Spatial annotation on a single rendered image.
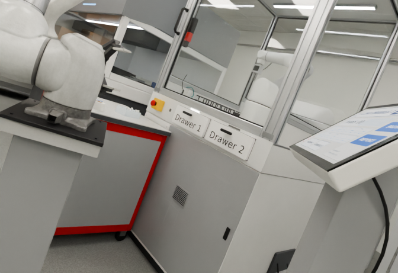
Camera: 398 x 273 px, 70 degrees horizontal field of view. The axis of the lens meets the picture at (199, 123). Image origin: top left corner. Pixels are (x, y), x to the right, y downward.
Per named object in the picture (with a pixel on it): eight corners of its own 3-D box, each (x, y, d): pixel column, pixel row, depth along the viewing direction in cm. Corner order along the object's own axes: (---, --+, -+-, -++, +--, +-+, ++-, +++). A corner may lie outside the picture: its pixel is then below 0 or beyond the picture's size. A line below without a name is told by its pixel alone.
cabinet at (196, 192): (196, 331, 131) (262, 173, 125) (106, 213, 204) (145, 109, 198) (289, 290, 198) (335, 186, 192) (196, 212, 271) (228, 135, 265)
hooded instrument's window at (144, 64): (100, 75, 206) (122, 15, 203) (41, 47, 332) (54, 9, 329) (204, 112, 286) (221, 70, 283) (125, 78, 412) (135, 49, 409)
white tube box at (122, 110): (124, 115, 161) (126, 109, 161) (114, 111, 166) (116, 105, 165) (138, 119, 172) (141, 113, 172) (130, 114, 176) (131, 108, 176)
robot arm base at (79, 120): (15, 114, 79) (21, 96, 79) (44, 104, 101) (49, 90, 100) (81, 135, 83) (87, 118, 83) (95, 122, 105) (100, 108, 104)
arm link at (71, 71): (92, 115, 89) (116, 48, 86) (28, 95, 82) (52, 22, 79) (93, 105, 104) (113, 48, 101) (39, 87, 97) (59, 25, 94)
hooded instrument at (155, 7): (57, 189, 210) (143, -43, 197) (14, 116, 341) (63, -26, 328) (176, 195, 295) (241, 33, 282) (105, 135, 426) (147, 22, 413)
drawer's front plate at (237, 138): (244, 160, 131) (253, 138, 131) (204, 138, 152) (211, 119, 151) (247, 160, 133) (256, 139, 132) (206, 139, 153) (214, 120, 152)
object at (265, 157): (260, 172, 127) (273, 143, 125) (145, 110, 199) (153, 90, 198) (333, 185, 193) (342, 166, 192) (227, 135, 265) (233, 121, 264)
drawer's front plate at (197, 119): (201, 137, 154) (208, 118, 153) (171, 121, 174) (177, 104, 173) (203, 137, 155) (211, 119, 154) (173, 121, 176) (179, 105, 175)
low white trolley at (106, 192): (24, 254, 136) (77, 108, 131) (5, 192, 180) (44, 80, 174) (127, 244, 177) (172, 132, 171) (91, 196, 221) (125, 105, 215)
